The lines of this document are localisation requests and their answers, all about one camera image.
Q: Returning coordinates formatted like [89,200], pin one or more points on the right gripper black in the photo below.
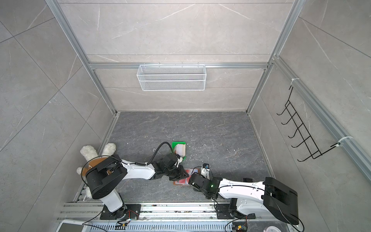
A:
[196,190]

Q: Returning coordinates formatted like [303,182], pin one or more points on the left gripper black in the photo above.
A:
[183,174]

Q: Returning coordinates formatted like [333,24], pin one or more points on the brown leather card holder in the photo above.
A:
[178,183]

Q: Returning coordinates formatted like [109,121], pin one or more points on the green plastic card tray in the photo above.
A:
[175,143]

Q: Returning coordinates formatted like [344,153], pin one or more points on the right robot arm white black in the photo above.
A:
[263,199]

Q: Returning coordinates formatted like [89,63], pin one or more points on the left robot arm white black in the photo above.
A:
[103,178]

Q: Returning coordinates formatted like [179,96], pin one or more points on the stack of credit cards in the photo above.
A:
[180,150]

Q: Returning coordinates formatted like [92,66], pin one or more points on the white brown plush toy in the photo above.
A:
[91,156]

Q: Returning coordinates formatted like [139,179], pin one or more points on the white device at bottom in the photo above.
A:
[68,225]

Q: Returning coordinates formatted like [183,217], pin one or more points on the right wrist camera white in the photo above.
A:
[205,171]

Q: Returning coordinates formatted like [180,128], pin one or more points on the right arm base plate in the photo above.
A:
[225,211]

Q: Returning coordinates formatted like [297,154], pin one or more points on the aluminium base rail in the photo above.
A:
[165,217]

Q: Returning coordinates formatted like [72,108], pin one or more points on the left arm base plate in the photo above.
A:
[121,211]

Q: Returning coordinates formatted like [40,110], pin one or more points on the white wire mesh basket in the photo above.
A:
[172,77]

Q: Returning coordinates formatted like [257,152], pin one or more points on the black wire hook rack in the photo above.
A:
[302,131]

